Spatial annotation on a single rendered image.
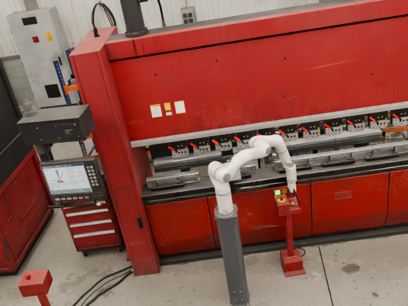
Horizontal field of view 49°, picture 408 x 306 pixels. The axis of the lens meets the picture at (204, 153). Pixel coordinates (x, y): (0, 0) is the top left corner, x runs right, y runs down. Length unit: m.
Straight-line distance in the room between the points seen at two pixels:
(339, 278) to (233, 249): 1.14
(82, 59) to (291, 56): 1.67
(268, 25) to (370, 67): 0.96
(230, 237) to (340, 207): 1.31
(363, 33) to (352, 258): 2.09
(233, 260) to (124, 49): 1.95
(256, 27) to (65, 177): 1.91
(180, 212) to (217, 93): 1.22
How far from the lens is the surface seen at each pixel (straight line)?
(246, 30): 3.67
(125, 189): 4.06
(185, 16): 7.91
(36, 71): 8.65
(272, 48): 3.76
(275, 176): 4.16
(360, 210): 4.57
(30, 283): 3.83
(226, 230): 3.60
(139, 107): 3.90
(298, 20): 3.73
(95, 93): 3.68
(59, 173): 3.63
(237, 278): 3.94
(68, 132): 3.43
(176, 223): 4.37
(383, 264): 4.58
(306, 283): 4.35
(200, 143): 4.02
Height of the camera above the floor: 3.11
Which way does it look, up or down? 28 degrees down
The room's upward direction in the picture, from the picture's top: 10 degrees counter-clockwise
